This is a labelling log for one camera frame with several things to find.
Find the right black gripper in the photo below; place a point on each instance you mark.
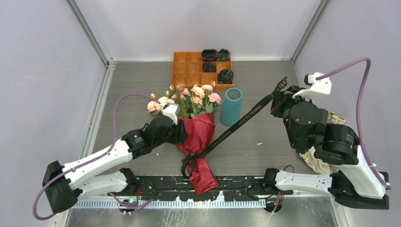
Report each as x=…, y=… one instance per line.
x=279, y=97

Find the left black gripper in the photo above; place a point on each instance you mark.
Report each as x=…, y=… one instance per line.
x=180, y=134

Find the black printed ribbon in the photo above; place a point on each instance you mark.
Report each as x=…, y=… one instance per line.
x=238, y=120

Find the pink flower bouquet red wrap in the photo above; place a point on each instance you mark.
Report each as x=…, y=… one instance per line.
x=197, y=107

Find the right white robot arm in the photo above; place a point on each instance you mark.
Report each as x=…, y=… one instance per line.
x=354, y=185

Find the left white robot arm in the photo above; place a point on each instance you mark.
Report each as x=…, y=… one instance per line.
x=64, y=185

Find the teal vase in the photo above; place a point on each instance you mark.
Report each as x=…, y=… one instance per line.
x=231, y=107

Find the dark green rolled sock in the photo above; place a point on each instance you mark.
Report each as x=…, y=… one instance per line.
x=225, y=76

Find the orange compartment tray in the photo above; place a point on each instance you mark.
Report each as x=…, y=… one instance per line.
x=189, y=69

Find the dark teal rolled sock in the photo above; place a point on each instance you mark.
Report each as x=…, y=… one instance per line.
x=224, y=55

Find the crumpled printed cloth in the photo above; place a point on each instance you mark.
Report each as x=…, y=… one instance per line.
x=317, y=165

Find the small electronics board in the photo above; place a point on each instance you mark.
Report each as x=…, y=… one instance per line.
x=130, y=203

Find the black rolled sock top left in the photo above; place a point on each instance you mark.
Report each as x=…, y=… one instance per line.
x=209, y=55

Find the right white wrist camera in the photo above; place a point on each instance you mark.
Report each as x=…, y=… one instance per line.
x=318, y=88

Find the perforated metal rail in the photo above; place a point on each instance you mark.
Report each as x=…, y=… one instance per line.
x=96, y=203

